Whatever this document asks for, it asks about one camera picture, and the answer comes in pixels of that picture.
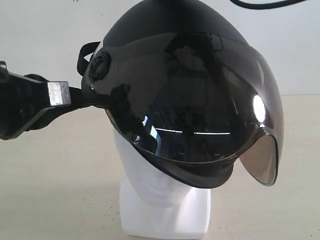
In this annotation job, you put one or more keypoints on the black helmet with tinted visor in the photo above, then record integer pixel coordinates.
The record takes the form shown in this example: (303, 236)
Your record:
(188, 92)

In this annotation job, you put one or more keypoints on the white mannequin head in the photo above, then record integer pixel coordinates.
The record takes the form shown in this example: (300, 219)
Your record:
(154, 205)

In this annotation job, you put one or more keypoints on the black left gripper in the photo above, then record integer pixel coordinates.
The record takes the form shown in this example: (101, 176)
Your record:
(30, 103)

